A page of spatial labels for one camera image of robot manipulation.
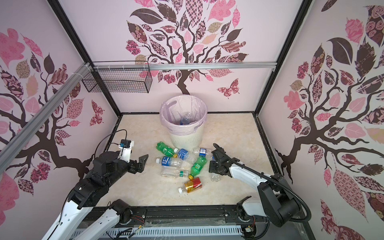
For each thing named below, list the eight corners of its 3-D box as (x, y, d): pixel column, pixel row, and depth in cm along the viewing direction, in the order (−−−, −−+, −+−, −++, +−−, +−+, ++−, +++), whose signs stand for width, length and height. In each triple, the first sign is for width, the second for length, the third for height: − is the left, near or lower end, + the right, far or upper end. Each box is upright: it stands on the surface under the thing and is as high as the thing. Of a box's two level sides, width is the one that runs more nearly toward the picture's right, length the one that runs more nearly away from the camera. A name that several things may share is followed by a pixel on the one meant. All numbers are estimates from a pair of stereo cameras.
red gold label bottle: (180, 196, 81) (179, 194, 77) (177, 186, 84) (176, 183, 81) (202, 188, 83) (202, 186, 80) (199, 179, 87) (199, 176, 83)
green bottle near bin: (156, 148, 101) (155, 144, 97) (161, 143, 103) (160, 139, 99) (173, 161, 94) (172, 157, 90) (178, 156, 97) (177, 152, 93)
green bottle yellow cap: (186, 177, 88) (185, 174, 84) (200, 157, 97) (201, 153, 93) (193, 181, 86) (192, 178, 82) (207, 160, 95) (207, 157, 91)
